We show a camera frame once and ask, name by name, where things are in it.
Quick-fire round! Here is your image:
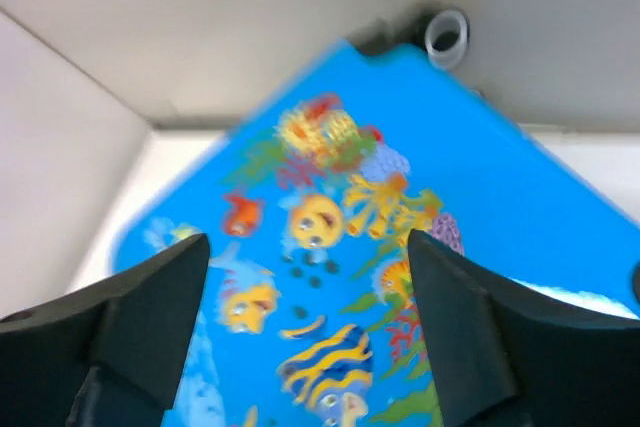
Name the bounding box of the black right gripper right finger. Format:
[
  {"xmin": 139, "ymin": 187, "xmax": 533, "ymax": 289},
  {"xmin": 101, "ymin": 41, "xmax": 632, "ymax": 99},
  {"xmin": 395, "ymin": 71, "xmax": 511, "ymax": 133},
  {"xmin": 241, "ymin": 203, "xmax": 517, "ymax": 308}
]
[{"xmin": 408, "ymin": 230, "xmax": 639, "ymax": 426}]

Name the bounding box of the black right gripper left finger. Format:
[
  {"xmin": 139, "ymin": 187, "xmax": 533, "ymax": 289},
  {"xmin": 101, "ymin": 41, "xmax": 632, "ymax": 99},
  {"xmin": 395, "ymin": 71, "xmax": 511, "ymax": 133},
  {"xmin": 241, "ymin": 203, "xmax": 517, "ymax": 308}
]
[{"xmin": 1, "ymin": 234, "xmax": 210, "ymax": 426}]

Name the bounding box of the blue kids suitcase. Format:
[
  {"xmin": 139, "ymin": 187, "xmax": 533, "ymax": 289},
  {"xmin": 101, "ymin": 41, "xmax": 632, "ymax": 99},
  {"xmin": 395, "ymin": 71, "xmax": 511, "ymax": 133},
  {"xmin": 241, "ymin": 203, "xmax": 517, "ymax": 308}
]
[{"xmin": 112, "ymin": 7, "xmax": 640, "ymax": 427}]

